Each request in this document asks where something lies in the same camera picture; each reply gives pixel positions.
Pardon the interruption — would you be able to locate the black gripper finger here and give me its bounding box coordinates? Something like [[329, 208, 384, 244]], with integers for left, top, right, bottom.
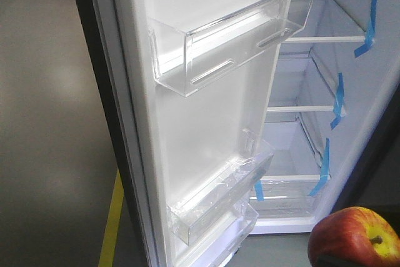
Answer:
[[369, 206, 400, 233], [316, 254, 347, 267]]

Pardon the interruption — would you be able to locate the red yellow apple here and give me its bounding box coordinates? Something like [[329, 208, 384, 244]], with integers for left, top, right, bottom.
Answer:
[[307, 206, 399, 266]]

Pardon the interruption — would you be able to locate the dark grey fridge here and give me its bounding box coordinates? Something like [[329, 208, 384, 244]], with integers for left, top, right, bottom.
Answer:
[[253, 0, 399, 234]]

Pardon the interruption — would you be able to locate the open white fridge door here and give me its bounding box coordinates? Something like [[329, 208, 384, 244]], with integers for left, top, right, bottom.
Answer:
[[76, 0, 282, 266]]

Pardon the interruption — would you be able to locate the clear crisper drawer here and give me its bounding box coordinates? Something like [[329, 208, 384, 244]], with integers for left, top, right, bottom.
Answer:
[[249, 175, 328, 214]]

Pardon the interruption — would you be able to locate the clear lower door bin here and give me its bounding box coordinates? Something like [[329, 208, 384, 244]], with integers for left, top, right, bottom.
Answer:
[[179, 203, 259, 266]]

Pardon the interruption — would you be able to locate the clear door bin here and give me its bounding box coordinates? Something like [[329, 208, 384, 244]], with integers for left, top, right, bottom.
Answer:
[[179, 203, 259, 266], [147, 0, 313, 97], [168, 129, 273, 246]]

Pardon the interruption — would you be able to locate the clear middle door bin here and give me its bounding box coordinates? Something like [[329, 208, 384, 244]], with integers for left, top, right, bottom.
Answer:
[[168, 129, 273, 246]]

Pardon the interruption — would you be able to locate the clear upper door bin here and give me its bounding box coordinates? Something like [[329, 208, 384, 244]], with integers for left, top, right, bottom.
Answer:
[[147, 0, 313, 97]]

